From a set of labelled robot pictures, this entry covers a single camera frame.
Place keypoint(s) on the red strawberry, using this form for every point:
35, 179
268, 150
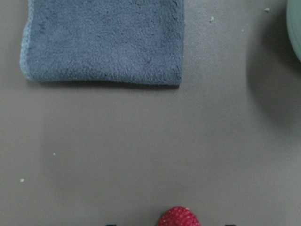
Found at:
178, 216

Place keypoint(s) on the green bowl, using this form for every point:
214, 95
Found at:
293, 21

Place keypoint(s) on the grey folded cloth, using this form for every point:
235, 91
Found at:
131, 41

